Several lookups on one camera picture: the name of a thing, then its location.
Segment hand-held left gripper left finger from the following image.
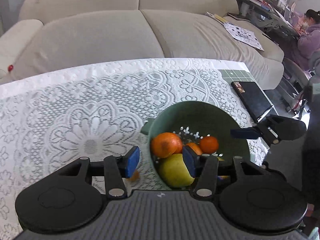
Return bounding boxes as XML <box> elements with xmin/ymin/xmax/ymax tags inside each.
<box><xmin>59</xmin><ymin>146</ymin><xmax>140</xmax><ymax>200</ymax></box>

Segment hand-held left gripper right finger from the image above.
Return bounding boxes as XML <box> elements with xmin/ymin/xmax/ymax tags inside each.
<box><xmin>182</xmin><ymin>145</ymin><xmax>272</xmax><ymax>198</ymax></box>

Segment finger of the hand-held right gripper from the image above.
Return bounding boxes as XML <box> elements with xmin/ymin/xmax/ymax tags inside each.
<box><xmin>230</xmin><ymin>116</ymin><xmax>279</xmax><ymax>145</ymax></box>

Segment orange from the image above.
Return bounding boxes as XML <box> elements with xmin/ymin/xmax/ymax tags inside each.
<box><xmin>199</xmin><ymin>135</ymin><xmax>219</xmax><ymax>154</ymax></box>
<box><xmin>150</xmin><ymin>132</ymin><xmax>183</xmax><ymax>158</ymax></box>
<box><xmin>186</xmin><ymin>142</ymin><xmax>203</xmax><ymax>155</ymax></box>

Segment green apple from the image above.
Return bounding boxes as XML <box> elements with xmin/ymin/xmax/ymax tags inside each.
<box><xmin>157</xmin><ymin>153</ymin><xmax>195</xmax><ymax>188</ymax></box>

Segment green colander bowl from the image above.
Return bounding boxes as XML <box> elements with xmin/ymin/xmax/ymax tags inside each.
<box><xmin>141</xmin><ymin>101</ymin><xmax>250</xmax><ymax>190</ymax></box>

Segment black silver pen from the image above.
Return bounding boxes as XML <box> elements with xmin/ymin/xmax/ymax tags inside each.
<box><xmin>254</xmin><ymin>106</ymin><xmax>273</xmax><ymax>122</ymax></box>

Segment black notebook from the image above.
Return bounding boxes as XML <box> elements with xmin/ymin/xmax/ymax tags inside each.
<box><xmin>231</xmin><ymin>81</ymin><xmax>274</xmax><ymax>123</ymax></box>

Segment grey chair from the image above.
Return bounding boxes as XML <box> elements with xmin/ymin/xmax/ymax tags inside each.
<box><xmin>275</xmin><ymin>57</ymin><xmax>313</xmax><ymax>113</ymax></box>

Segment white lace tablecloth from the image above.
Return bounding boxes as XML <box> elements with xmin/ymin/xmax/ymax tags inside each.
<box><xmin>0</xmin><ymin>58</ymin><xmax>269</xmax><ymax>240</ymax></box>

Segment printed white paper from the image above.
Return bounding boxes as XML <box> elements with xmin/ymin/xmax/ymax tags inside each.
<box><xmin>223</xmin><ymin>22</ymin><xmax>265</xmax><ymax>51</ymax></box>

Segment yellow white booklets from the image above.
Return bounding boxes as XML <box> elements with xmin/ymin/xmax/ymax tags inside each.
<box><xmin>205</xmin><ymin>12</ymin><xmax>227</xmax><ymax>25</ymax></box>

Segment cluttered white desk shelf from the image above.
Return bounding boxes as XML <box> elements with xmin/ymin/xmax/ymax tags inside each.
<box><xmin>237</xmin><ymin>0</ymin><xmax>300</xmax><ymax>38</ymax></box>

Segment beige sofa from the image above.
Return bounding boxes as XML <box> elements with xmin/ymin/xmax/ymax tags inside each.
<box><xmin>0</xmin><ymin>0</ymin><xmax>285</xmax><ymax>90</ymax></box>

